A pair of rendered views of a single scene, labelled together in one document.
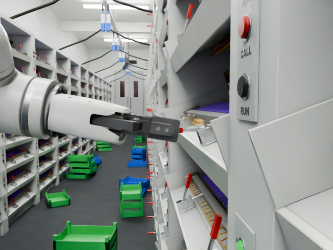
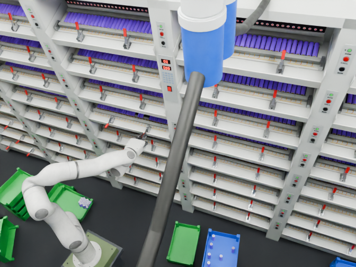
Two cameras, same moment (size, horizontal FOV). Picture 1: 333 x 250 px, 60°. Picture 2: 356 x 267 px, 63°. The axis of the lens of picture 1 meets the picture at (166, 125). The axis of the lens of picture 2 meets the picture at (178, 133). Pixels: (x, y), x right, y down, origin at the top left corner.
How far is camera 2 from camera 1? 1.62 m
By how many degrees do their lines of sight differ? 66
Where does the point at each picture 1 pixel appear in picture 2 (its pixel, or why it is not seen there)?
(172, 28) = (73, 84)
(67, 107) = (139, 150)
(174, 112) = (87, 113)
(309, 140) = not seen: hidden behind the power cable
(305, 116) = not seen: hidden behind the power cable
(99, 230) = (11, 180)
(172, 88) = (82, 105)
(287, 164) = not seen: hidden behind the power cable
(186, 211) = (121, 140)
